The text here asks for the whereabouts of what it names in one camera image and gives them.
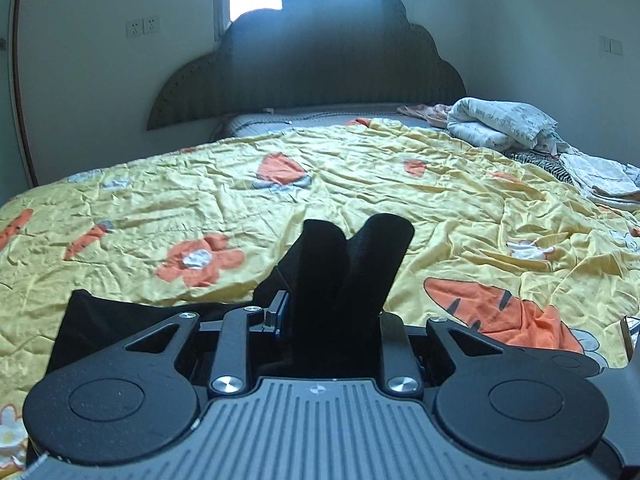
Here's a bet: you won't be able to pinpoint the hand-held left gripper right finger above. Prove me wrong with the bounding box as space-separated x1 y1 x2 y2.
377 314 506 397

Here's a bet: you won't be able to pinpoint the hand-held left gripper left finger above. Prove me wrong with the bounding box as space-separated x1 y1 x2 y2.
125 291 291 397

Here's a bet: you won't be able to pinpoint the black pants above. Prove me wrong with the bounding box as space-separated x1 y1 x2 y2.
47 214 416 378

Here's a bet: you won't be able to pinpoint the yellow printed blanket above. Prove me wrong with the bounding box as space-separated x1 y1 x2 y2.
0 117 640 480

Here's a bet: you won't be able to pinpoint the grey mattress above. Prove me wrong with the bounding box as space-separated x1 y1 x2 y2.
210 104 451 142

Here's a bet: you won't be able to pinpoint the pink cloth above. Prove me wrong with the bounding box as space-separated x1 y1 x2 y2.
397 103 453 128

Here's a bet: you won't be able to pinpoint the zebra striped cloth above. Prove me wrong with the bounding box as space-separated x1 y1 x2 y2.
504 147 583 187

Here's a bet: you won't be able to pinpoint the white folded cloth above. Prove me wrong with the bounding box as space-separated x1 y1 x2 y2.
559 152 640 207

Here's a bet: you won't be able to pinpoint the white folded quilt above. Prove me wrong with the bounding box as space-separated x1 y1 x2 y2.
446 96 560 153

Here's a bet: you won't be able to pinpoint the dark scalloped headboard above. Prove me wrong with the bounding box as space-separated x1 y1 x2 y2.
146 0 467 131

